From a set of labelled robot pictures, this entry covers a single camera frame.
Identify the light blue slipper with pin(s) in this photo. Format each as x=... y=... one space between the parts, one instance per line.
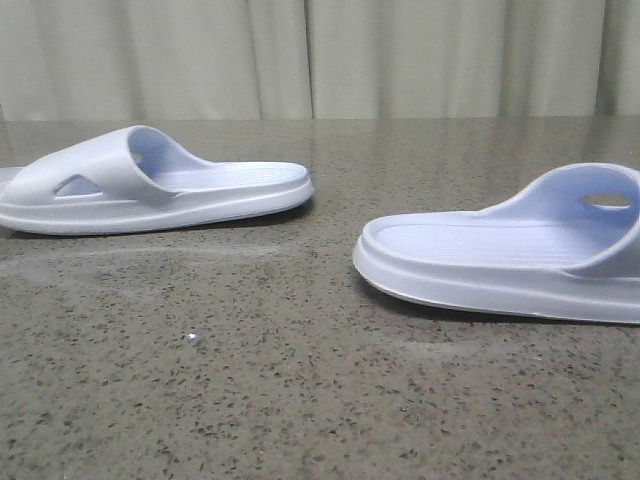
x=138 y=179
x=566 y=246

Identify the beige background curtain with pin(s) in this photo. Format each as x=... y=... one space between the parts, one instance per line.
x=117 y=60

